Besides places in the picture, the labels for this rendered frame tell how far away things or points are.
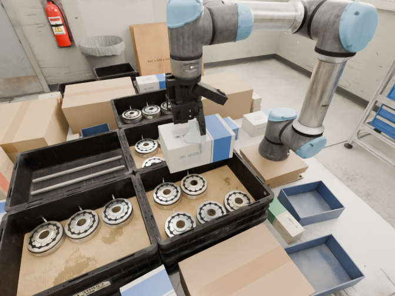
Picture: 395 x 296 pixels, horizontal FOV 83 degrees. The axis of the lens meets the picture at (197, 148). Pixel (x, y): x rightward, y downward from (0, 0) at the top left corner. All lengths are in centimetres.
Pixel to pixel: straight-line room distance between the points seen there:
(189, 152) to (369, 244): 79
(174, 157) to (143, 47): 309
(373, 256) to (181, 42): 97
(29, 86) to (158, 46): 192
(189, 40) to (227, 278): 60
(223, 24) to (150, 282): 64
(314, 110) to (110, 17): 321
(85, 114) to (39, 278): 87
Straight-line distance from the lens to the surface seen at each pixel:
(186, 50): 51
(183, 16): 50
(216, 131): 66
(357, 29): 79
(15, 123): 142
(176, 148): 60
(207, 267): 71
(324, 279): 97
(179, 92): 56
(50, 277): 85
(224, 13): 55
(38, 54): 390
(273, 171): 108
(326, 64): 84
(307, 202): 112
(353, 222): 115
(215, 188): 90
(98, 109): 142
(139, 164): 102
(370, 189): 245
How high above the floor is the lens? 152
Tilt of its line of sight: 41 degrees down
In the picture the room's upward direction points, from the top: straight up
